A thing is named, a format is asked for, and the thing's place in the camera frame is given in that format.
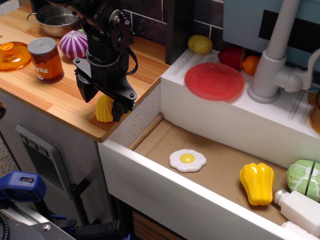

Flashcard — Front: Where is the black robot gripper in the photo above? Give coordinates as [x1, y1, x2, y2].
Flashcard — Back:
[73, 51, 138, 122]

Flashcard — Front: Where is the yellow toy corn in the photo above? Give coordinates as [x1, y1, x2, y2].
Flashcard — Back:
[95, 95, 114, 123]

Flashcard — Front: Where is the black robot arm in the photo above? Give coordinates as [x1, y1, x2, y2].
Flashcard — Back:
[50, 0, 138, 122]

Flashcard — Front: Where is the red plastic plate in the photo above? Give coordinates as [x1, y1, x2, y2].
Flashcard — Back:
[184, 62, 245, 101]

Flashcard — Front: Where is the purple striped toy onion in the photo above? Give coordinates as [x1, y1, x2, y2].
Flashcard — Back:
[59, 30, 88, 59]

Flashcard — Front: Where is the toy beans can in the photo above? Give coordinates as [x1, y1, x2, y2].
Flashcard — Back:
[27, 37, 65, 84]

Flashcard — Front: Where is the grey toy oven door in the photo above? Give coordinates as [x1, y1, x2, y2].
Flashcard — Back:
[14, 124, 91, 201]

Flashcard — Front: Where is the steel cooking pot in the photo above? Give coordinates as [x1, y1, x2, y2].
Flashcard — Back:
[26, 4, 82, 38]

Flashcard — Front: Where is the orange transparent pot lid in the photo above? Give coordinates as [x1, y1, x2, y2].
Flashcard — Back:
[0, 41, 32, 73]

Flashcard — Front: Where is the toy fried egg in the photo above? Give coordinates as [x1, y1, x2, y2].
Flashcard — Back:
[169, 149, 207, 173]

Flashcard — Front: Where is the yellow toy potato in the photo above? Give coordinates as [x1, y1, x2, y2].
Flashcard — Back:
[187, 34, 213, 55]

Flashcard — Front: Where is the blue plastic clamp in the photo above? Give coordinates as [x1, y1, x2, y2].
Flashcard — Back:
[0, 170, 47, 203]

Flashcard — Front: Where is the red toy apple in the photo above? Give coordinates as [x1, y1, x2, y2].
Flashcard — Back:
[217, 45, 246, 70]

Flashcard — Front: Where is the orange toy fruit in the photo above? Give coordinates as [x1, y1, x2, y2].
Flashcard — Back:
[241, 55, 260, 76]

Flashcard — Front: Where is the grey toy faucet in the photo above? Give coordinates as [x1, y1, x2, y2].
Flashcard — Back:
[247, 0, 320, 104]

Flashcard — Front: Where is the yellow toy bell pepper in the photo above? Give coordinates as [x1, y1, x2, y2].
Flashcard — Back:
[239, 163, 275, 206]

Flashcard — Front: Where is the orange transparent cup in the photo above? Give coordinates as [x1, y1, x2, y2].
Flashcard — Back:
[308, 88, 320, 134]

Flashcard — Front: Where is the green toy cabbage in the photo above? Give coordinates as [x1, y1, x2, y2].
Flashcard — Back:
[286, 159, 320, 203]

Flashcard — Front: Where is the white toy bottle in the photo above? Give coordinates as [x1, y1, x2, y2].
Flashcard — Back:
[273, 188, 320, 237]

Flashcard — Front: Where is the black braided cable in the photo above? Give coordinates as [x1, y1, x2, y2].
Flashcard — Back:
[0, 212, 10, 240]

